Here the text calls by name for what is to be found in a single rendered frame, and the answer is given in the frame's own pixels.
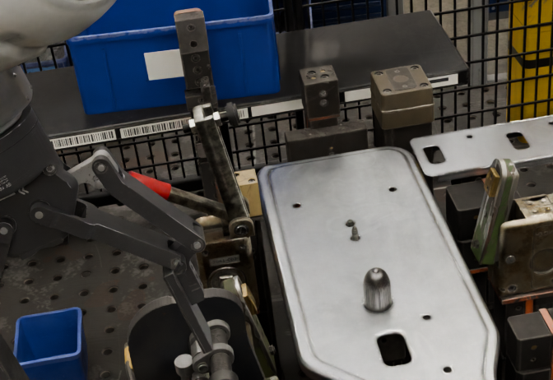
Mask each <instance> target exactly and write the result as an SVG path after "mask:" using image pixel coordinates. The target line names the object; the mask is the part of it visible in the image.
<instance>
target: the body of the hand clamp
mask: <svg viewBox="0 0 553 380"><path fill-rule="evenodd" d="M196 221H197V222H198V223H199V224H200V225H201V226H202V227H203V232H204V236H205V241H206V247H205V248H204V250H203V251H201V252H199V253H196V256H197V264H198V269H199V273H200V278H201V282H202V285H203V289H209V288H221V282H222V281H223V280H226V279H229V278H231V277H234V276H238V277H239V278H240V280H241V282H242V284H244V283H245V284H246V285H247V286H248V287H249V289H250V290H251V292H252V295H253V297H254V299H255V303H256V307H257V311H258V313H257V314H260V311H259V305H260V302H259V296H258V285H257V279H256V273H255V267H254V262H253V251H252V245H251V239H250V236H249V238H247V237H243V238H237V239H230V231H229V223H230V222H229V221H227V220H223V219H221V218H218V217H215V216H213V215H209V216H203V217H200V218H197V219H196Z"/></svg>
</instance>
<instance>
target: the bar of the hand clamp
mask: <svg viewBox="0 0 553 380"><path fill-rule="evenodd" d="M226 104H227V106H225V111H226V112H225V113H222V114H219V112H215V113H214V112H213V109H212V106H211V104H210V103H208V104H203V105H198V106H195V107H193V119H191V120H188V122H189V123H188V124H184V125H182V128H183V130H184V133H188V132H192V134H195V133H198V135H199V137H200V140H201V143H202V146H203V149H204V151H205V153H206V156H207V160H208V163H209V165H210V167H211V171H212V173H213V176H214V179H215V181H216V185H217V187H218V190H219V193H220V195H221V199H222V201H223V203H224V206H225V210H226V213H227V215H228V217H229V220H230V222H231V221H232V220H233V219H234V218H237V217H242V216H245V217H248V218H250V217H249V213H248V210H247V207H246V205H245V202H244V198H243V195H242V193H241V191H240V188H239V184H238V181H237V178H236V176H235V172H234V170H233V167H232V164H231V162H230V157H229V155H228V152H227V149H226V148H225V143H224V141H223V138H222V135H221V131H220V129H219V126H222V123H223V122H225V121H228V120H229V122H230V125H233V126H234V127H238V126H239V123H241V122H240V118H239V113H238V110H237V108H236V105H235V104H232V102H229V103H226Z"/></svg>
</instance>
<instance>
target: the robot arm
mask: <svg viewBox="0 0 553 380"><path fill-rule="evenodd" d="M116 1H117V0H0V282H1V279H2V274H3V270H4V267H5V263H6V260H7V257H13V258H21V260H24V259H26V258H28V257H31V256H33V255H34V254H36V253H37V252H38V251H39V250H40V249H41V248H49V247H53V246H56V245H58V244H60V243H63V240H64V239H65V238H66V237H67V236H68V234H72V235H75V236H77V237H79V238H81V239H94V240H96V241H99V242H101V243H104V244H107V245H109V246H111V247H114V248H117V249H120V250H122V251H124V252H127V253H131V254H132V255H135V256H138V257H141V258H144V259H146V260H148V261H150V262H154V263H156V264H159V265H161V266H162V272H163V279H164V281H165V283H166V284H167V286H168V288H169V290H170V293H171V294H172V295H173V297H174V300H175V302H176V303H177V305H178V306H179V309H180V311H181V313H182V314H183V316H184V318H185V320H186V322H187V324H188V326H189V328H190V329H191V331H192V333H193V335H194V337H195V339H196V341H197V342H198V344H199V346H200V348H201V350H202V352H203V354H205V353H207V352H209V351H212V350H213V345H212V340H211V330H210V327H209V326H208V324H207V322H206V320H205V318H204V316H203V315H202V312H201V310H200V308H199V307H198V305H197V303H199V302H202V301H203V300H204V290H203V285H202V282H201V280H200V279H199V276H198V274H197V272H196V271H195V269H194V267H193V264H192V263H191V261H190V259H191V257H192V256H193V255H194V254H195V253H199V252H201V251H203V250H204V248H205V247H206V241H205V236H204V232H203V227H202V226H201V225H200V224H199V223H198V222H197V221H195V220H194V219H192V218H191V217H190V216H188V215H186V214H185V213H184V212H182V211H181V210H180V209H178V208H177V207H176V206H174V205H172V204H171V203H170V202H168V201H166V200H165V199H164V198H163V197H161V196H160V195H158V194H157V193H156V192H154V191H152V190H151V189H150V188H149V187H147V186H146V185H145V184H143V183H141V182H140V181H138V180H137V179H136V178H134V177H133V176H132V175H131V174H129V173H127V172H126V171H125V170H123V169H122V168H121V166H120V165H119V163H118V161H117V160H116V159H115V158H114V156H113V155H112V153H111V152H110V150H109V149H108V148H107V147H105V146H98V147H96V148H95V149H94V151H93V156H92V157H90V158H89V159H87V160H85V161H83V162H81V163H80V164H79V165H76V166H75V167H73V168H71V167H69V166H68V165H66V164H64V163H63V162H62V161H61V159H60V158H59V156H58V154H57V152H56V150H55V149H54V148H53V145H52V143H51V141H50V140H49V138H48V136H47V134H46V132H45V131H44V129H43V127H42V125H41V124H40V121H39V120H38V118H37V117H36V115H35V112H34V110H33V109H32V108H31V106H30V105H29V103H30V102H31V99H32V85H31V84H30V83H29V81H28V79H27V77H26V75H25V73H24V72H23V70H22V68H21V66H20V64H21V63H24V62H26V61H28V60H31V59H32V58H36V57H39V56H40V55H42V54H43V53H44V51H45V50H46V49H47V47H48V45H51V44H56V43H59V42H62V41H64V40H67V39H71V38H72V37H74V36H76V35H78V34H80V33H81V32H82V31H83V30H85V29H87V28H88V27H90V26H91V25H92V24H93V23H95V22H96V21H97V20H99V19H100V18H101V17H102V16H103V15H104V14H105V13H106V12H107V11H108V10H109V9H110V8H111V7H112V6H113V5H114V3H115V2H116ZM81 183H89V184H90V185H91V186H93V187H94V188H98V189H101V188H105V189H106V190H107V191H108V192H109V193H110V194H111V195H112V196H113V197H115V198H116V199H117V200H119V201H120V202H122V203H123V204H124V205H125V206H127V207H129V208H130V209H131V210H133V211H135V212H136V213H137V214H138V215H140V216H141V217H143V218H144V219H146V220H148V221H149V222H150V223H152V224H153V225H154V226H156V227H157V228H159V229H160V230H162V231H163V232H165V233H166V234H168V235H169V236H170V237H168V236H166V235H163V234H160V233H157V232H155V231H153V230H151V229H148V228H145V227H142V226H140V225H137V224H134V223H133V222H130V221H128V220H125V219H122V218H119V217H117V216H115V215H111V214H110V213H107V212H105V211H102V210H99V209H98V208H97V207H96V206H95V205H93V204H91V203H89V202H86V201H83V200H82V199H79V198H77V195H78V190H79V184H81ZM0 380H30V379H29V378H28V376H27V375H26V373H25V371H24V369H23V368H22V367H21V365H20V364H19V362H18V360H17V359H16V357H15V355H14V354H13V353H12V351H11V349H10V348H9V346H8V344H7V343H6V341H5V340H4V339H3V337H2V335H1V333H0Z"/></svg>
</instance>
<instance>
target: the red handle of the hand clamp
mask: <svg viewBox="0 0 553 380"><path fill-rule="evenodd" d="M129 174H131V175H132V176H133V177H134V178H136V179H137V180H138V181H140V182H141V183H143V184H145V185H146V186H147V187H149V188H150V189H151V190H152V191H154V192H156V193H157V194H158V195H160V196H161V197H163V198H164V199H165V200H166V201H168V202H173V203H175V204H178V205H181V206H185V207H187V208H190V209H193V210H195V211H200V212H203V213H206V214H208V215H213V216H215V217H218V218H221V219H223V220H227V221H229V222H230V220H229V217H228V215H227V213H226V210H225V206H224V204H222V203H220V202H216V201H213V200H211V199H208V198H205V197H201V196H198V195H196V194H193V193H190V192H186V191H184V190H181V189H178V188H174V187H171V184H169V183H165V182H162V181H160V180H157V179H154V178H150V177H147V176H145V175H142V174H138V173H135V172H132V171H130V172H129Z"/></svg>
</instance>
